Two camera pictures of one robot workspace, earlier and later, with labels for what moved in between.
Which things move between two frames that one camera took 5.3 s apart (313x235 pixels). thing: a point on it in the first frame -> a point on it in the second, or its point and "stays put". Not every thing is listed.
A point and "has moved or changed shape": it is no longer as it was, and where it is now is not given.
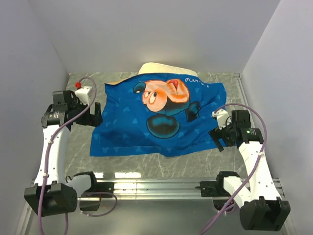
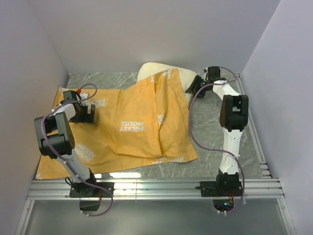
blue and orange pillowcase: x=158 y=113 has moved or changed shape
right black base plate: x=213 y=188 stays put
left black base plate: x=99 y=187 stays put
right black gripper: x=216 y=133 -> x=195 y=83
